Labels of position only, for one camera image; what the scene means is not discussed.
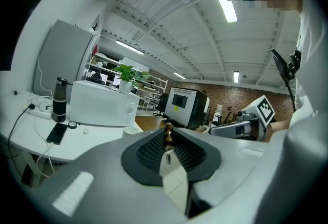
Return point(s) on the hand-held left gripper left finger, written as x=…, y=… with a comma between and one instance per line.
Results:
x=115, y=187

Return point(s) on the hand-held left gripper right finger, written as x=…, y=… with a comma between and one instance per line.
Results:
x=230, y=179

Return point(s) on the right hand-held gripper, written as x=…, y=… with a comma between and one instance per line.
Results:
x=261, y=115

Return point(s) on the metal spoon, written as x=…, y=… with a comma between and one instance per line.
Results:
x=168, y=135

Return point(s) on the white mug with spoon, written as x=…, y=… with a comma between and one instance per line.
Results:
x=130, y=130

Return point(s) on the person's right forearm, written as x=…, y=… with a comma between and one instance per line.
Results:
x=278, y=128

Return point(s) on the black computer monitor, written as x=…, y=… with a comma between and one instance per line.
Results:
x=184, y=107

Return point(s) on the short ceiling light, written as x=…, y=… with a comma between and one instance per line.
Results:
x=236, y=76

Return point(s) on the small white round object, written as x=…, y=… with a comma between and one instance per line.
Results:
x=86, y=131

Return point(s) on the black swivel chair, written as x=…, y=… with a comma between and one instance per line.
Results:
x=161, y=103

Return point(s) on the black smartphone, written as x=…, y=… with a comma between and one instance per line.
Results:
x=57, y=133

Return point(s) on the white microwave oven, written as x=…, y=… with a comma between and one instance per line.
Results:
x=100, y=105

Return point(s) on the black blender bottle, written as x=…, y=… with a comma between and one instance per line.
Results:
x=59, y=100

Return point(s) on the white power strip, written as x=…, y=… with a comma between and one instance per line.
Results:
x=38, y=113
x=41, y=101

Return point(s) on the person's white shirt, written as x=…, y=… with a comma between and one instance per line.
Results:
x=312, y=64

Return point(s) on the green potted plant white pot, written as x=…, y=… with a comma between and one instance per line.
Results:
x=126, y=77

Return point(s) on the white shelf rack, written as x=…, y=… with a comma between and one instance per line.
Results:
x=107, y=60

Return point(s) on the black chest mount rig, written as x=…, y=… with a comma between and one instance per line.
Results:
x=285, y=69

